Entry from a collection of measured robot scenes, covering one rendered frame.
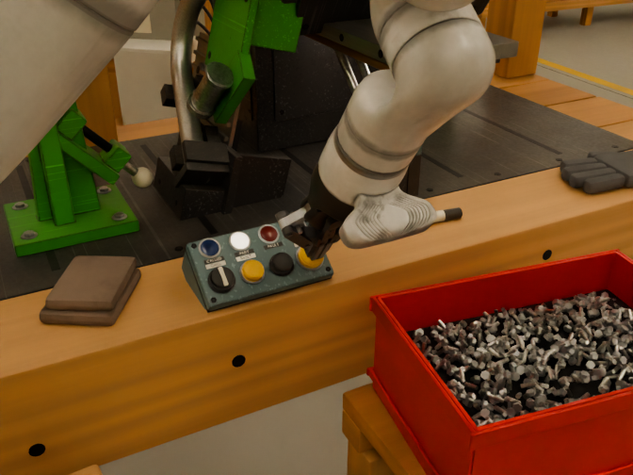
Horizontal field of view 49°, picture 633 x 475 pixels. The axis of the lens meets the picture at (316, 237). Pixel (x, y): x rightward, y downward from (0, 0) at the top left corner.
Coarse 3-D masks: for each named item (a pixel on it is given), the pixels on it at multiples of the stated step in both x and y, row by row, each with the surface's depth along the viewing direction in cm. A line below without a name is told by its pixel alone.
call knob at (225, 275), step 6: (216, 270) 73; (222, 270) 73; (228, 270) 74; (210, 276) 73; (216, 276) 73; (222, 276) 73; (228, 276) 73; (234, 276) 74; (210, 282) 73; (216, 282) 73; (222, 282) 73; (228, 282) 73; (234, 282) 74; (216, 288) 73; (222, 288) 73; (228, 288) 73
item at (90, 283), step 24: (72, 264) 77; (96, 264) 77; (120, 264) 77; (72, 288) 72; (96, 288) 72; (120, 288) 73; (48, 312) 71; (72, 312) 71; (96, 312) 71; (120, 312) 73
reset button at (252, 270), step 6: (246, 264) 75; (252, 264) 75; (258, 264) 75; (246, 270) 74; (252, 270) 74; (258, 270) 75; (264, 270) 75; (246, 276) 74; (252, 276) 74; (258, 276) 74
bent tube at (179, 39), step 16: (192, 0) 93; (176, 16) 96; (192, 16) 95; (176, 32) 97; (192, 32) 97; (176, 48) 97; (176, 64) 97; (176, 80) 96; (192, 80) 97; (176, 96) 96; (176, 112) 96; (192, 128) 93
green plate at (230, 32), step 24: (216, 0) 93; (240, 0) 86; (264, 0) 86; (216, 24) 93; (240, 24) 86; (264, 24) 87; (288, 24) 89; (216, 48) 93; (240, 48) 86; (288, 48) 90
